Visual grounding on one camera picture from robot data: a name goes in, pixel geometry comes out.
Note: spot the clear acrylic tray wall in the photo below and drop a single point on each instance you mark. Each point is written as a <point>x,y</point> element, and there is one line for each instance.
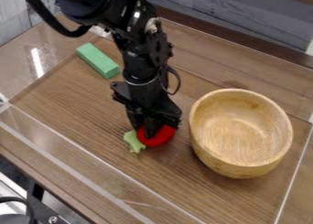
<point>104,195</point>

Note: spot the green rectangular block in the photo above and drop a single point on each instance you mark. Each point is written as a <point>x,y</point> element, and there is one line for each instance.
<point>97,60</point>

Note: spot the red plush strawberry toy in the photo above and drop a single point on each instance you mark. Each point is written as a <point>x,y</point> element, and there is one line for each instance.
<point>139,142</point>

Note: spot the black metal table frame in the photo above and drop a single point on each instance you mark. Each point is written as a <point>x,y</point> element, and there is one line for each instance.
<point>44,214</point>

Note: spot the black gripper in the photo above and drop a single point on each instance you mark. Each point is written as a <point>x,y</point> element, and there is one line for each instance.
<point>145,101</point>

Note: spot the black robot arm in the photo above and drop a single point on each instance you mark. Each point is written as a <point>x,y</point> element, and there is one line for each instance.
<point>136,30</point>

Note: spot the wooden bowl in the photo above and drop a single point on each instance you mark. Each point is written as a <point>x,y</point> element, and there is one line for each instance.
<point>240,133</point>

